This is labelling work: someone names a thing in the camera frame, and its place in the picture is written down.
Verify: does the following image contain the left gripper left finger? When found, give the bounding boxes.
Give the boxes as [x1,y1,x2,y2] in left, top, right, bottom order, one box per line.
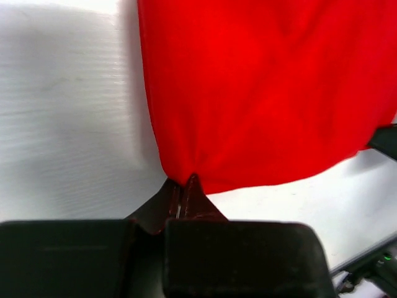
[1,180,181,297]

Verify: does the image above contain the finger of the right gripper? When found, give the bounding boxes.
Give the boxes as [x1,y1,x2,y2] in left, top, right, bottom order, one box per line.
[367,124,397,160]

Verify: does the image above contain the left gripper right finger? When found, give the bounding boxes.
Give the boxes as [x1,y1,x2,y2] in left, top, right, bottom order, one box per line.
[164,175,336,297]

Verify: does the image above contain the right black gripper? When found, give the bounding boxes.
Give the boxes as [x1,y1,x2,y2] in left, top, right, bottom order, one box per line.
[331,234,396,297]

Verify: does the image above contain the red t shirt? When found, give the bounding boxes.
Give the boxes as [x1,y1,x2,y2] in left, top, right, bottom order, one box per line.
[138,1,396,194]

